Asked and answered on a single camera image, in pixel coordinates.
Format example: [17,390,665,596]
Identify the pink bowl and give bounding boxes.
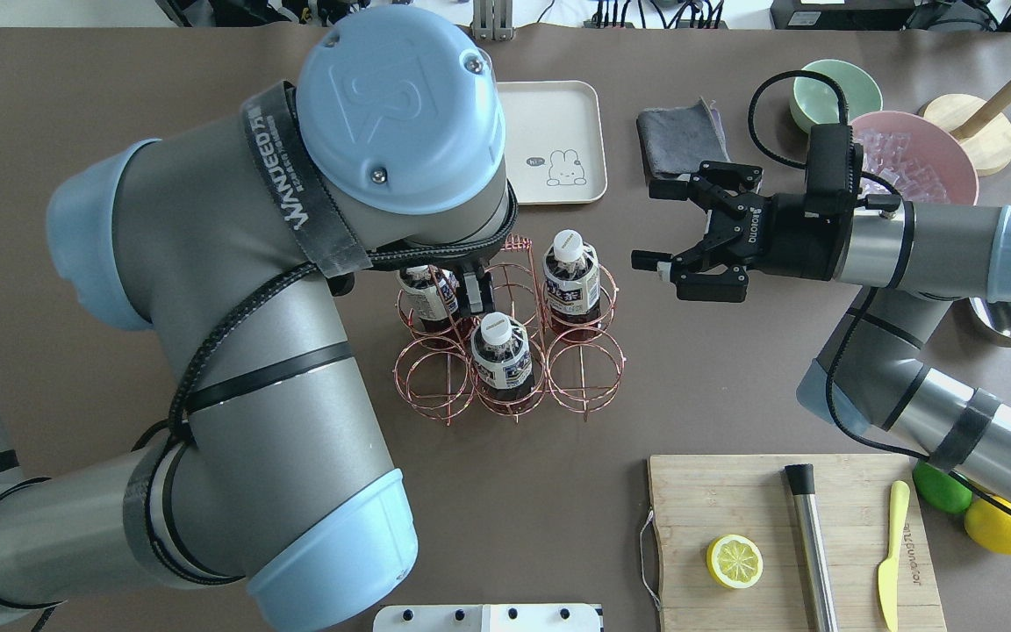
[850,111,979,205]

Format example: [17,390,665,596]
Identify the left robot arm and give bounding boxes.
[0,5,518,631]

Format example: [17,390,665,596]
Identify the grey folded cloth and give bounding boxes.
[635,99,731,183]

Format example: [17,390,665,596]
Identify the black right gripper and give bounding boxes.
[631,161,848,303]

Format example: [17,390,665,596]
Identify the steel muddler black tip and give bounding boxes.
[784,463,840,631]

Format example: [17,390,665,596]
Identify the tea bottle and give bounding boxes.
[398,265,460,334]
[544,229,601,341]
[470,312,536,403]

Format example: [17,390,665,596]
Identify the bamboo cutting board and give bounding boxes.
[649,455,912,631]

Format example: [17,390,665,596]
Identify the yellow lemon near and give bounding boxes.
[964,499,1011,556]

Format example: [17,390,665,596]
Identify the half lemon slice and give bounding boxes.
[706,535,764,591]

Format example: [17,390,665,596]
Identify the wooden glass tree stand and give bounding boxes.
[919,79,1011,176]

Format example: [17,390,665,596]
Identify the green bowl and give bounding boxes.
[790,59,884,133]

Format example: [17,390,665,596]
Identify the copper wire bottle basket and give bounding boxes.
[392,235,627,427]

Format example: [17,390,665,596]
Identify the yellow plastic knife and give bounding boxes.
[876,480,910,631]

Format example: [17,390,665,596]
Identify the clear ice cubes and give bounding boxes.
[855,128,950,203]

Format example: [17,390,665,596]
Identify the cream rabbit tray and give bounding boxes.
[498,80,607,205]

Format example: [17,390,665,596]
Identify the green lime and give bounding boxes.
[912,461,972,515]

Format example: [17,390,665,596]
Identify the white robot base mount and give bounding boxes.
[372,601,606,631]

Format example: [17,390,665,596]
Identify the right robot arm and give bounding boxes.
[631,162,1011,501]

